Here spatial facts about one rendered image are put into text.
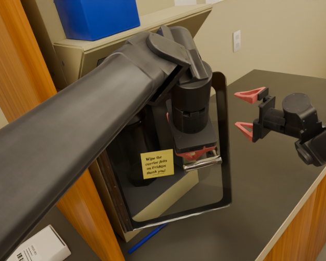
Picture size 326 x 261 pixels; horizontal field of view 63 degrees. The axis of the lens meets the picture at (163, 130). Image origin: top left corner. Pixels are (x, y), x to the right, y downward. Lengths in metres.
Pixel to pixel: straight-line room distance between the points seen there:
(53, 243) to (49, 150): 0.72
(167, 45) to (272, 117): 0.45
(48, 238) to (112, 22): 0.65
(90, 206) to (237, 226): 0.44
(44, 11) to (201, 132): 0.34
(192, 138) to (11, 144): 0.29
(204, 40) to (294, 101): 0.91
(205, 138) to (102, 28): 0.24
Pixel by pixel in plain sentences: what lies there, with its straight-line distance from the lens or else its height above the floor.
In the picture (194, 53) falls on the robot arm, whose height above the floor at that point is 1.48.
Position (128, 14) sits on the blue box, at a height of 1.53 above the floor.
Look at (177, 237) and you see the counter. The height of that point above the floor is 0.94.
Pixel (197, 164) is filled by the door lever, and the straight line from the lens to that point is 0.60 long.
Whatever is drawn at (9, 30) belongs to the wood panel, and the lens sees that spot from 0.43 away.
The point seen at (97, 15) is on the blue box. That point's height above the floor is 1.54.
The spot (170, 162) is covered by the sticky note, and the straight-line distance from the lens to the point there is 0.64.
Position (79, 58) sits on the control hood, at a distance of 0.45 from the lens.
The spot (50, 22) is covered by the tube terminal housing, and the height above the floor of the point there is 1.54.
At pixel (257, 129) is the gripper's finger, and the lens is 0.74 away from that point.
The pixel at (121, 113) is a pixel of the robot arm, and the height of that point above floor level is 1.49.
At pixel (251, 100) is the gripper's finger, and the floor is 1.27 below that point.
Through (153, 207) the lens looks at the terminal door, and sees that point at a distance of 0.73.
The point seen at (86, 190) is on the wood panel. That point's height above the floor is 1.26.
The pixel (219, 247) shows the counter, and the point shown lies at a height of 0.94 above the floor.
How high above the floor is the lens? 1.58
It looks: 31 degrees down
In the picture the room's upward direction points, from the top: 11 degrees counter-clockwise
